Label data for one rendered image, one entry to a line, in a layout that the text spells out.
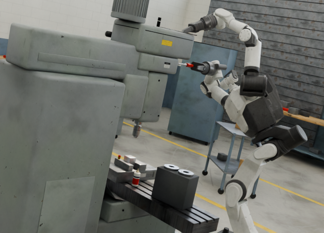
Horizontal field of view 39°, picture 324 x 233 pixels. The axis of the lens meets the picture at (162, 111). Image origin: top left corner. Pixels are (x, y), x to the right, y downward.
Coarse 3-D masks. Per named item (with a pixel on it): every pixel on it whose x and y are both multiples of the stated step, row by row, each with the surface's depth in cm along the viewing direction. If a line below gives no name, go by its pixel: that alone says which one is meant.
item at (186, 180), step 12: (168, 168) 266; (156, 180) 269; (168, 180) 265; (180, 180) 260; (192, 180) 261; (156, 192) 269; (168, 192) 265; (180, 192) 261; (192, 192) 265; (168, 204) 265; (180, 204) 261; (192, 204) 270
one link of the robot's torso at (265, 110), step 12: (240, 96) 280; (264, 96) 285; (276, 96) 286; (228, 108) 294; (240, 108) 280; (252, 108) 280; (264, 108) 281; (276, 108) 283; (240, 120) 287; (252, 120) 279; (264, 120) 280; (276, 120) 285; (252, 132) 285
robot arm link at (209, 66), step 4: (192, 64) 298; (196, 64) 296; (200, 64) 293; (204, 64) 292; (208, 64) 299; (212, 64) 301; (192, 68) 298; (196, 68) 295; (208, 68) 298; (212, 68) 299; (204, 72) 296; (208, 72) 299; (212, 72) 301
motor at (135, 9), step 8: (120, 0) 254; (128, 0) 253; (136, 0) 254; (144, 0) 257; (112, 8) 260; (120, 8) 255; (128, 8) 254; (136, 8) 254; (144, 8) 258; (112, 16) 259; (120, 16) 255; (128, 16) 254; (136, 16) 256; (144, 16) 260
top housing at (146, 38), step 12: (120, 24) 268; (132, 24) 262; (144, 24) 258; (120, 36) 268; (132, 36) 261; (144, 36) 259; (156, 36) 265; (168, 36) 272; (180, 36) 280; (192, 36) 288; (144, 48) 261; (156, 48) 268; (168, 48) 275; (180, 48) 283
